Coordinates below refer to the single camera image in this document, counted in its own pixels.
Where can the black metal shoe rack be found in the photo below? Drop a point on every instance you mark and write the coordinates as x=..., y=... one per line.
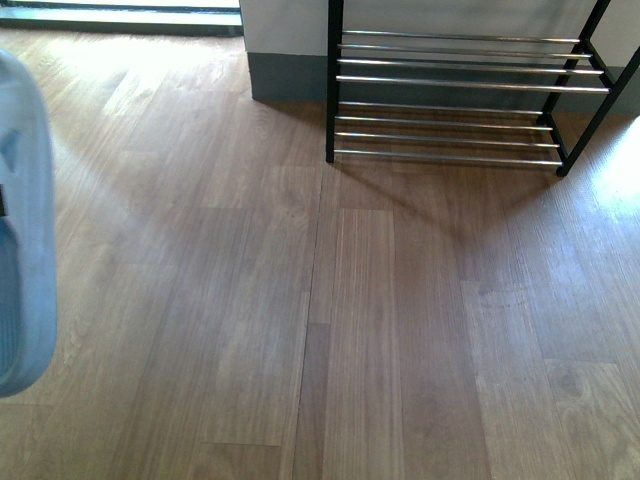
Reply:
x=499, y=99

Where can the light blue slide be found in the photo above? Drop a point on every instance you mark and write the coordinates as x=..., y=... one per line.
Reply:
x=28, y=244

